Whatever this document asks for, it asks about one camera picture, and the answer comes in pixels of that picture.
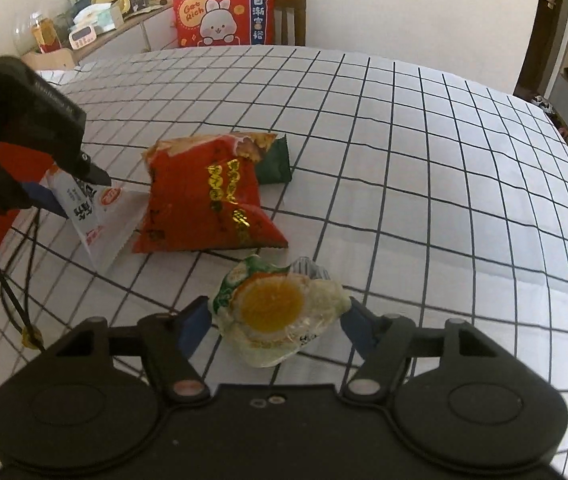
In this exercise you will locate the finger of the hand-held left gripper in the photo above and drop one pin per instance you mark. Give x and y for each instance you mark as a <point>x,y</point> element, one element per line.
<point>91,170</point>
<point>43,197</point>

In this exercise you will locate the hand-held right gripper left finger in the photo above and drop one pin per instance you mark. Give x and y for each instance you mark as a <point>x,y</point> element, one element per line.
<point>193,325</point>

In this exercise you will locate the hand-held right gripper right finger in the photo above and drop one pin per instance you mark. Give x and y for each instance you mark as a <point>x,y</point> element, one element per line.
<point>359,327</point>

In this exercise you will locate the white snack packet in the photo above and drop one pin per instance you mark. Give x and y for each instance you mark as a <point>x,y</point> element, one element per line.
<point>98,225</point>

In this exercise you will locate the egg print snack packet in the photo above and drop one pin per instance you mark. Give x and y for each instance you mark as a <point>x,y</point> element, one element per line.
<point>269,305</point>

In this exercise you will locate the light wooden cabinet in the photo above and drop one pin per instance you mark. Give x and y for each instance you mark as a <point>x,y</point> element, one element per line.
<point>48,60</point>

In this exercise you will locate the orange drink bottle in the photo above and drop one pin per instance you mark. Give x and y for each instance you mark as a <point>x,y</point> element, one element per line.
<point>46,35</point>

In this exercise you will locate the clear plastic jar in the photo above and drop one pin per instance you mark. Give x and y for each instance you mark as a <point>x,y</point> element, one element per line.
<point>26,30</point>

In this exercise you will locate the white kitchen timer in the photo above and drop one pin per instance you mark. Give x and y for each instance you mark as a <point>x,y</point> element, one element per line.
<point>82,37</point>

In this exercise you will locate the red snack packet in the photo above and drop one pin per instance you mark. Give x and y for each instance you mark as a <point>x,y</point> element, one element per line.
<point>198,195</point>

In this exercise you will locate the pale green tissue pack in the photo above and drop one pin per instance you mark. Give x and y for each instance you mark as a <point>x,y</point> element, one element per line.
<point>96,17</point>

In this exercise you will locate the white checked sheet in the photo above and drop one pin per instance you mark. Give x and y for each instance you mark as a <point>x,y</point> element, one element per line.
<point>414,160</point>

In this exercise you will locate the dark green snack packet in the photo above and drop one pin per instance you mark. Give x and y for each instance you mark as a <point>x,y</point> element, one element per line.
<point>276,162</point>

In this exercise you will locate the red rabbit print pillow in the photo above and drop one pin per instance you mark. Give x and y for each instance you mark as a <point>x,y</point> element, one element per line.
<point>213,20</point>

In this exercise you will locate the wooden chair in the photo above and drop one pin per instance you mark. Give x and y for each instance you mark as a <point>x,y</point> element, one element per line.
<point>291,15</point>

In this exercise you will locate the brown wooden door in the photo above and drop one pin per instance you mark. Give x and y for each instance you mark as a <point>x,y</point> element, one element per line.
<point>539,35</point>

